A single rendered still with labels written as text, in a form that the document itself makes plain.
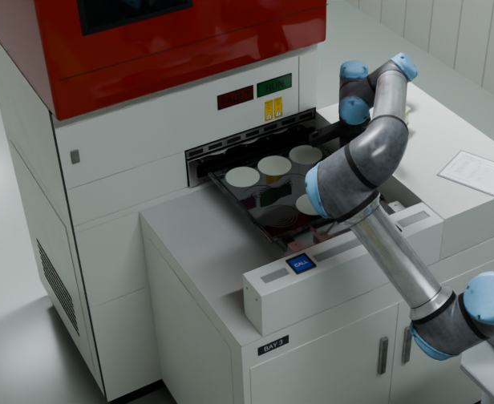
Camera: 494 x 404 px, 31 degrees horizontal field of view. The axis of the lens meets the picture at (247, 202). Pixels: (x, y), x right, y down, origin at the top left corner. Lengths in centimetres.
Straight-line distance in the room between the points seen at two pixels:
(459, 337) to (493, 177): 64
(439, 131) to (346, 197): 81
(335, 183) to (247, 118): 76
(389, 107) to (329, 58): 301
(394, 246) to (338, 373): 62
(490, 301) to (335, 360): 61
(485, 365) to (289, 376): 51
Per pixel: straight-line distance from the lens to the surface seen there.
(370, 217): 199
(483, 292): 202
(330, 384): 254
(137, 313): 290
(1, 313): 364
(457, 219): 243
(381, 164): 193
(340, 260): 224
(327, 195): 197
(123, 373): 306
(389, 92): 214
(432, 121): 277
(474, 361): 224
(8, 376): 340
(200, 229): 256
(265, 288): 217
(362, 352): 252
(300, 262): 223
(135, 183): 259
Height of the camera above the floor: 245
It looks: 38 degrees down
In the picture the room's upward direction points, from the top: 2 degrees counter-clockwise
